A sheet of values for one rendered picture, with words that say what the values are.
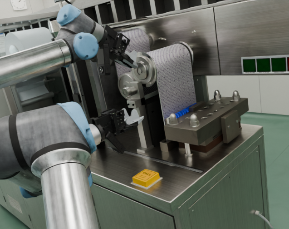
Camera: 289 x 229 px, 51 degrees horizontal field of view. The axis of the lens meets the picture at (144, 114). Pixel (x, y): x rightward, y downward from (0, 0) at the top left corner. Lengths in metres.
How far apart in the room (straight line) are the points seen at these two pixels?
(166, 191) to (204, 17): 0.78
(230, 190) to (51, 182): 0.86
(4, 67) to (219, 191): 0.85
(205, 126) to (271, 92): 2.87
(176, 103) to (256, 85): 2.78
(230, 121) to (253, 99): 2.84
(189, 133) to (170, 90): 0.24
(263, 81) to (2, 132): 3.59
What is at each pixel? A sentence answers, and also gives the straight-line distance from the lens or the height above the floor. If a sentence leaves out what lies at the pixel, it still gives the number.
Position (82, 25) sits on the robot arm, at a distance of 1.05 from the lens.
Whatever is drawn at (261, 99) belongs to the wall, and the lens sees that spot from 4.07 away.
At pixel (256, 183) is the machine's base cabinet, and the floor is 0.66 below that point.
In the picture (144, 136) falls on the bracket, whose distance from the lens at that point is 1.31.
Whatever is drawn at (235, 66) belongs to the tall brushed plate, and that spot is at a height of 1.18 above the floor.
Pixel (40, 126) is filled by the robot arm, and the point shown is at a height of 1.29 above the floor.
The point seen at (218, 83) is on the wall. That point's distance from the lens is 4.29.
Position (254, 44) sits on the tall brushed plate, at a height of 1.27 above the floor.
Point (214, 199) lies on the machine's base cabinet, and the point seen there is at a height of 0.77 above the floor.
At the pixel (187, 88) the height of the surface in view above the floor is 1.12.
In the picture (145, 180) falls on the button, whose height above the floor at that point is 0.92.
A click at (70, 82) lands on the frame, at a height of 1.23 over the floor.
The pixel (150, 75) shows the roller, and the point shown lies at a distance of 1.22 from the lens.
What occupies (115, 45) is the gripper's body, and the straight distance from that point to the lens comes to 1.13.
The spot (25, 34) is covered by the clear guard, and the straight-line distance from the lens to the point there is 2.06.
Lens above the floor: 1.44
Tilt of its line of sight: 17 degrees down
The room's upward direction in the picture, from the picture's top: 11 degrees counter-clockwise
